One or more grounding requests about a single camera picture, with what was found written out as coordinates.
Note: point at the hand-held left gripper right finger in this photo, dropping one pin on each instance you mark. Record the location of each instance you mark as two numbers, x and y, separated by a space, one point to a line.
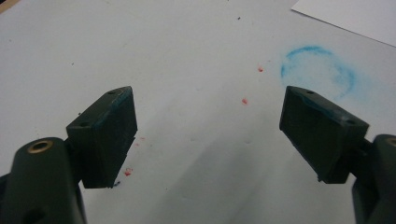
317 137

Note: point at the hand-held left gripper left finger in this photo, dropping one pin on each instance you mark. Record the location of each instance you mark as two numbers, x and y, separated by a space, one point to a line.
109 137

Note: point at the white paper sheet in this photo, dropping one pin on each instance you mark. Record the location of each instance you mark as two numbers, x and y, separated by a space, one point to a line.
358 17

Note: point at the wooden table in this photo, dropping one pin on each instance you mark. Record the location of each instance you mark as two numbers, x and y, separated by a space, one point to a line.
5 3

